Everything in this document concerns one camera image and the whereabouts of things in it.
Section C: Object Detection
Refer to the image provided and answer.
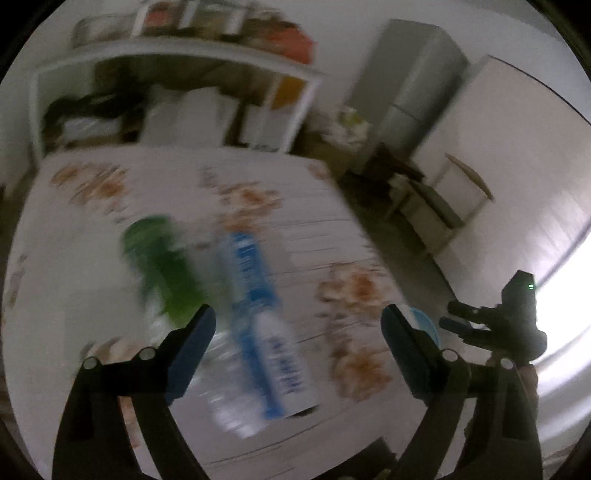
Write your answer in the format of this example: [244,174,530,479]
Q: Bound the blue toothpaste box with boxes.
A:
[219,231,322,422]

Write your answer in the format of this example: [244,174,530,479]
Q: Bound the grey refrigerator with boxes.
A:
[346,18,470,160]

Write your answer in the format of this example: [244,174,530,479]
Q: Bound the blue plastic basin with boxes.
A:
[409,307,439,348]

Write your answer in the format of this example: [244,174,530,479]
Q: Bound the brown cardboard box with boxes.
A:
[295,131,356,179]

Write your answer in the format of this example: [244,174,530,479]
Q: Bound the orange plastic bag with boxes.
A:
[259,23,317,64]

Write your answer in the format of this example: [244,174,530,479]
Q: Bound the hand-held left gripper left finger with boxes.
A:
[52,304,217,480]

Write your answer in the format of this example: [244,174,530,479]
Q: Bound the green label plastic bottle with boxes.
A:
[121,215,259,439]

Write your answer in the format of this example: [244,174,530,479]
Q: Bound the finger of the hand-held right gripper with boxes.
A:
[438,316,492,345]
[447,300,496,325]

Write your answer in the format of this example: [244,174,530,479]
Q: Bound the white metal shelf rack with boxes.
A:
[28,37,324,160]

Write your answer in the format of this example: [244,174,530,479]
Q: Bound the black chair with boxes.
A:
[369,436,399,468]

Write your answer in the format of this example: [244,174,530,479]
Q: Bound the dark wooden stool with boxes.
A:
[355,143,426,186]

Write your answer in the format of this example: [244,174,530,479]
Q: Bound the white plastic bags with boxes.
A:
[330,106,375,145]

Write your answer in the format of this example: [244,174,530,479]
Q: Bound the red lidded jar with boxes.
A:
[143,2,179,34]

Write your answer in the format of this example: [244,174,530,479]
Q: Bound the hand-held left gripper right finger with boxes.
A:
[381,304,544,480]

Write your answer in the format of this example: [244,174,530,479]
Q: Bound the wooden chair dark seat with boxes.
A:
[385,152,495,260]

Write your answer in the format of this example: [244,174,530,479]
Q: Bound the white pillows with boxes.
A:
[141,85,287,149]

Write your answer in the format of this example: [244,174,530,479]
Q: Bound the white blue-edged mattress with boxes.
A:
[411,54,591,297]

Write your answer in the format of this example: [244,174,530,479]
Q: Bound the white flat box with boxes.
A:
[62,117,121,142]

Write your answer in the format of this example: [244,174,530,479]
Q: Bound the black cloth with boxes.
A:
[41,92,144,136]

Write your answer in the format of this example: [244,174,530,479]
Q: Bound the yellow plastic bag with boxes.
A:
[272,76,308,110]

